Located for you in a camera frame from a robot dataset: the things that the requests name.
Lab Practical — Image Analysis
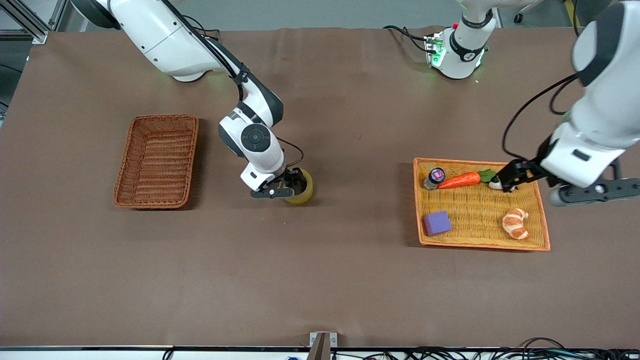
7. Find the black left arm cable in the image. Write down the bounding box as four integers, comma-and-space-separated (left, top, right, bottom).
501, 74, 582, 161

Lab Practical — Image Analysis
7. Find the brown deep wicker basket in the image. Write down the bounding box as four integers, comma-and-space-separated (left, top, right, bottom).
113, 114, 200, 210

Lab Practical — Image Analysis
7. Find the yellow tape roll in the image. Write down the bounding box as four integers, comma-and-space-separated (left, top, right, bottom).
285, 168, 315, 206

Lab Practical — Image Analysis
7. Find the table cover sheet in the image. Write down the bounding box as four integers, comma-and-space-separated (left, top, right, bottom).
0, 27, 640, 348

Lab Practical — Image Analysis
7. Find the orange toy carrot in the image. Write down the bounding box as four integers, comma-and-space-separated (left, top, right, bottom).
438, 169, 497, 190

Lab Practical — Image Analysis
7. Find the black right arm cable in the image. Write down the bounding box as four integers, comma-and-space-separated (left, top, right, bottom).
277, 137, 305, 170

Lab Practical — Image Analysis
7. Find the black base power cable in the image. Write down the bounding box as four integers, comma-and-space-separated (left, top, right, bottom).
384, 25, 431, 53

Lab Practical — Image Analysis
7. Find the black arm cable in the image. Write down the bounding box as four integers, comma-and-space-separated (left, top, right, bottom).
501, 74, 582, 161
277, 137, 305, 170

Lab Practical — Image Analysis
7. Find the aluminium frame profile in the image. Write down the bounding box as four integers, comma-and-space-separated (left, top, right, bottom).
0, 0, 68, 46

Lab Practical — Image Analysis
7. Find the metal bracket with wooden post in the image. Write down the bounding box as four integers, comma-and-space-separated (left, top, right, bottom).
309, 332, 338, 360

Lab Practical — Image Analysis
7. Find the orange flat wicker basket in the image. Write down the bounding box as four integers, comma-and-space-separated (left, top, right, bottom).
413, 157, 551, 252

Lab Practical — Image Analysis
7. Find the purple foam block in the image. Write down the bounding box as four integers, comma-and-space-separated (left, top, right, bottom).
423, 210, 453, 237

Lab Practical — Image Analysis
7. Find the small bottle purple cap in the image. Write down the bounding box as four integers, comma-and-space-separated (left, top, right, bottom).
423, 168, 446, 191

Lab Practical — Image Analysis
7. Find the toy croissant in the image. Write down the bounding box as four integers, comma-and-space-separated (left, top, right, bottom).
502, 208, 530, 241

